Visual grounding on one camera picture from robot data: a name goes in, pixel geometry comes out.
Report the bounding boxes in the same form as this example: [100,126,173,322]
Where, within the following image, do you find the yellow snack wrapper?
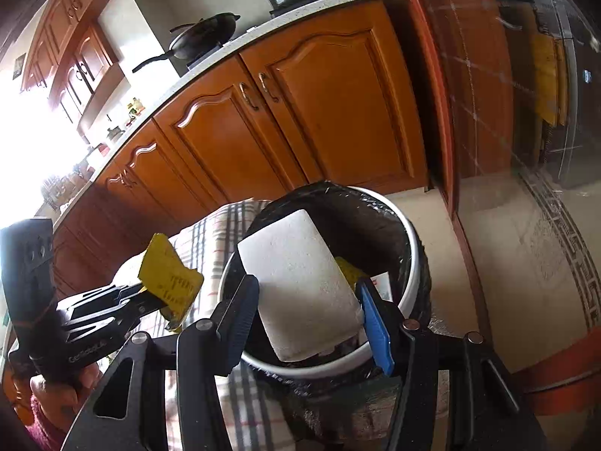
[137,233,204,333]

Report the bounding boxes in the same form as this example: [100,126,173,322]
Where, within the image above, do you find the white trash bin black liner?
[218,180,432,398]

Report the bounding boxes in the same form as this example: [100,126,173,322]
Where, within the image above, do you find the white foam block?
[237,210,364,363]

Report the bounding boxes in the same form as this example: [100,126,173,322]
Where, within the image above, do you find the red white milk carton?
[371,273,393,303]

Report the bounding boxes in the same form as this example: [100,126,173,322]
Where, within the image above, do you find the person's left hand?
[30,363,103,433]

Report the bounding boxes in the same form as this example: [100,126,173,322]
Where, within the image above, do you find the black wok pan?
[133,12,240,73]

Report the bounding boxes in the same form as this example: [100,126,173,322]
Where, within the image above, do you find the plaid checkered tablecloth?
[92,197,302,451]

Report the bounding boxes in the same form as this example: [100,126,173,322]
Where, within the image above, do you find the kettle on counter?
[107,126,124,142]

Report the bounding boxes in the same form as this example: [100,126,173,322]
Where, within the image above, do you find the wooden lower kitchen cabinets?
[53,0,429,298]

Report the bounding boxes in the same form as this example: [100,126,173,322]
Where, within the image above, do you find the wooden upper kitchen cabinets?
[20,0,124,138]

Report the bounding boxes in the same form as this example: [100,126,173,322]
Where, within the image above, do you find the yellow foam fruit net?
[335,257,368,288]

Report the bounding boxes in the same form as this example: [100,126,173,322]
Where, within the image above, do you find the wooden kitchen cabinets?
[53,0,429,298]
[20,0,124,138]

